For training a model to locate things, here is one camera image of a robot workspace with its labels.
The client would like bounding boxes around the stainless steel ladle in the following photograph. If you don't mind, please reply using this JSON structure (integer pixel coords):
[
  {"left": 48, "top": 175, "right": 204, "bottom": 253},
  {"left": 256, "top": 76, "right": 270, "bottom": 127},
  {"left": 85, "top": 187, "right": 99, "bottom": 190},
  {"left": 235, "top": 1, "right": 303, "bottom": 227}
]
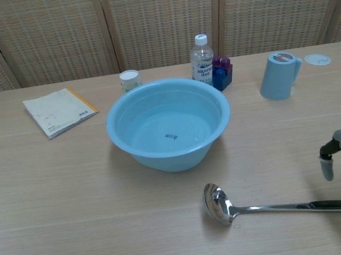
[{"left": 200, "top": 166, "right": 341, "bottom": 230}]

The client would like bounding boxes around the clear plastic water bottle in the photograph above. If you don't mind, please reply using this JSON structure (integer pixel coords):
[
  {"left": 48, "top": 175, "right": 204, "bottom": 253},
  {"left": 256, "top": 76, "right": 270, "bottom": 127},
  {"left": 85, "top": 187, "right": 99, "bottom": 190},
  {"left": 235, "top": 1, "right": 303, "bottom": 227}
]
[{"left": 186, "top": 32, "right": 218, "bottom": 89}]

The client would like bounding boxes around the light blue bowl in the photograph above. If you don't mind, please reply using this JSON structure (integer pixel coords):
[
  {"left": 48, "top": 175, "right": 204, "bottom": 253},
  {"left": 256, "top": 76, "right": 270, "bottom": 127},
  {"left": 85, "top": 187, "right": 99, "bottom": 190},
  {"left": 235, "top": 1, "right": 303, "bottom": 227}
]
[{"left": 100, "top": 70, "right": 237, "bottom": 181}]

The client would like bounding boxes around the white round lid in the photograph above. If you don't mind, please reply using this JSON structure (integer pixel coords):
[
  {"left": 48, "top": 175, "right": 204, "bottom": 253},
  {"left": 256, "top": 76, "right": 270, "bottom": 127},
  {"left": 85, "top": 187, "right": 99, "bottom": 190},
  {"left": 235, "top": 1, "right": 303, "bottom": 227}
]
[{"left": 303, "top": 51, "right": 332, "bottom": 68}]

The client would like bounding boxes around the light blue plastic mug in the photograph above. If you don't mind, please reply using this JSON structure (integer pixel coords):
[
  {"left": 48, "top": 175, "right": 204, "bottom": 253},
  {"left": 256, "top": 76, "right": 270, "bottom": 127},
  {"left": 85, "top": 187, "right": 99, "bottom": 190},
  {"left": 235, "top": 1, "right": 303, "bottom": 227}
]
[{"left": 255, "top": 48, "right": 307, "bottom": 104}]

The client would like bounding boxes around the blue toy block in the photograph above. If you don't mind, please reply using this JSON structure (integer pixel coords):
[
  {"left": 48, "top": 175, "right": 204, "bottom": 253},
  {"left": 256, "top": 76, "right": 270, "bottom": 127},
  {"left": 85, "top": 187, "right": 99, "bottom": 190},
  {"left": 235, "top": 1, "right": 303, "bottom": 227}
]
[{"left": 210, "top": 64, "right": 235, "bottom": 93}]

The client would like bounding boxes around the purple toy block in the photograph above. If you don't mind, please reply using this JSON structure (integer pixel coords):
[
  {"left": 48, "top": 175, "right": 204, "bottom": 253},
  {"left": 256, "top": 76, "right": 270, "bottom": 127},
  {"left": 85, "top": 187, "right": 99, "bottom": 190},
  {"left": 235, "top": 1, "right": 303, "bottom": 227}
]
[{"left": 211, "top": 52, "right": 233, "bottom": 72}]

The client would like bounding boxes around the woven bamboo folding screen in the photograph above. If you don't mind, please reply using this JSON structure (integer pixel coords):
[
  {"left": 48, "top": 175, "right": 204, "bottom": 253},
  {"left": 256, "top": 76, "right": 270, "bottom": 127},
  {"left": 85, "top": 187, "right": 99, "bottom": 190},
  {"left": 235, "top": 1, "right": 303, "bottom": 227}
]
[{"left": 0, "top": 0, "right": 341, "bottom": 95}]

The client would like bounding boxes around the white paper cup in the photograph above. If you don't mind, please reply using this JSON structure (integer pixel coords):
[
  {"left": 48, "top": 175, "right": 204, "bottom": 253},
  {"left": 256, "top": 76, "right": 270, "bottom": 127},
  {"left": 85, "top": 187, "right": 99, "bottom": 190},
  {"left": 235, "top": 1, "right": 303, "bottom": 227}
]
[{"left": 118, "top": 69, "right": 142, "bottom": 94}]

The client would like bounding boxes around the white notebook with orange spine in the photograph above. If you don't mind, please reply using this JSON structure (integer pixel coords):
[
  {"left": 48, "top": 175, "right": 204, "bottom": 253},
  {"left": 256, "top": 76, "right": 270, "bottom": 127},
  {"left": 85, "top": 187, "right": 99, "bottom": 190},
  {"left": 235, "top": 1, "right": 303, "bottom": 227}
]
[{"left": 21, "top": 83, "right": 102, "bottom": 143}]

